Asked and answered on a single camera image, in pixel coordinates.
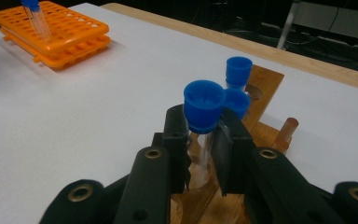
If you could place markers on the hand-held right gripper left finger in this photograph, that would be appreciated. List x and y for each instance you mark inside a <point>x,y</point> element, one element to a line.
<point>175,140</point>

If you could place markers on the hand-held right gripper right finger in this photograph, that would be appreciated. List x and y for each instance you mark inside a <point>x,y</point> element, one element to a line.
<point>233,149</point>

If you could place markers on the blue-capped glass test tube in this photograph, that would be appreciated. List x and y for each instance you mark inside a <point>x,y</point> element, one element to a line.
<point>203,105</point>
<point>238,70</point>
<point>238,101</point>
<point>38,23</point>

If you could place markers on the wooden test tube rack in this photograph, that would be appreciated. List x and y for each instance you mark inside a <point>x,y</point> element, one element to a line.
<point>264,84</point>

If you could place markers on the orange plastic test tube rack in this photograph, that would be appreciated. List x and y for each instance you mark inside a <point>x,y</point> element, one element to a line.
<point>74,34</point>

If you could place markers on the white metal stand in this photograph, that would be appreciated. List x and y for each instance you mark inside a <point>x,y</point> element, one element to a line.
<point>354,25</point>

